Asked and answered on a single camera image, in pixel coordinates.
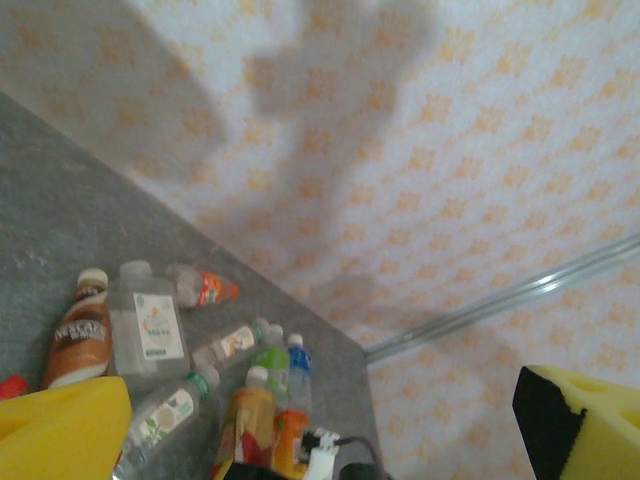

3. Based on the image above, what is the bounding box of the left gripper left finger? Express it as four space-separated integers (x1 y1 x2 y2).
0 375 134 480

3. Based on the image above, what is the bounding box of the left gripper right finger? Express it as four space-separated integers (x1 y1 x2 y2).
513 364 640 480

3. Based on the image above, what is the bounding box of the orange juice bottle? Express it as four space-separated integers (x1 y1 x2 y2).
269 408 311 476

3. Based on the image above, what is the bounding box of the red yellow label tea bottle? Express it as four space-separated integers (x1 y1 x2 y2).
209 364 279 480

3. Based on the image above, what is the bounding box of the red label cola bottle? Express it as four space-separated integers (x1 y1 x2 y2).
0 374 29 402

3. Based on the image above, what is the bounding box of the brown coffee bottle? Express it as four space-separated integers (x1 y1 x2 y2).
42 268 114 391

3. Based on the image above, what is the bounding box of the green label bottle white cap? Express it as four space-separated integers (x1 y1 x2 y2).
252 323 291 406

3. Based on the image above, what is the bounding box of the green cap bottle leaf label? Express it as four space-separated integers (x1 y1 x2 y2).
112 367 221 480

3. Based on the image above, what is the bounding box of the blue label water bottle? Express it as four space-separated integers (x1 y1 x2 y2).
285 333 315 414

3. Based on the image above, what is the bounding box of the green cap bottle orange-print label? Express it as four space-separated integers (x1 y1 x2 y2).
190 317 271 371

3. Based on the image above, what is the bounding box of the square clear bottle white label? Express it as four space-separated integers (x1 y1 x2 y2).
107 260 191 391

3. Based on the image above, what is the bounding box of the clear bottle orange cap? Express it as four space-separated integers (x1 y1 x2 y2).
167 263 241 309

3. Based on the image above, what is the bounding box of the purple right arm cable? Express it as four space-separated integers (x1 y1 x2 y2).
333 435 389 476

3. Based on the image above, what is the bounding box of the aluminium frame post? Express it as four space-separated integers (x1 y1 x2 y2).
363 234 640 364

